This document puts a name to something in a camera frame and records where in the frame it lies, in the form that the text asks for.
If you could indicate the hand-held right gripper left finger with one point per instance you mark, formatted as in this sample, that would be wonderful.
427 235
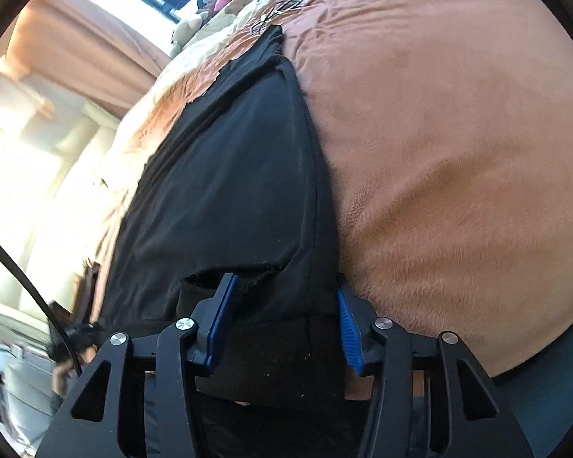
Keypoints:
219 319

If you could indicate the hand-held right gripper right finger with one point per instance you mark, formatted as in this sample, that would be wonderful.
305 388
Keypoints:
348 334

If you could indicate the pink curtain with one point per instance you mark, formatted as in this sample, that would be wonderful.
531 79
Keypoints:
76 43

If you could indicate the orange plush blanket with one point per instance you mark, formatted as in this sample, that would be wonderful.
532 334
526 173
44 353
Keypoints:
458 152

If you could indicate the cream teddy bear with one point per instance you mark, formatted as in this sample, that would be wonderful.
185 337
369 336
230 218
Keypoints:
186 28

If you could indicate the black long-sleeve shirt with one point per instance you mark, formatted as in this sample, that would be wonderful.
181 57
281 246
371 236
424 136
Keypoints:
229 176

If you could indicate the cream padded headboard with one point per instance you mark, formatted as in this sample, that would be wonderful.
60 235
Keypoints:
52 162

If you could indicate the cream duvet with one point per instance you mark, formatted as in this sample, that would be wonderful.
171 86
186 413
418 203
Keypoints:
196 62

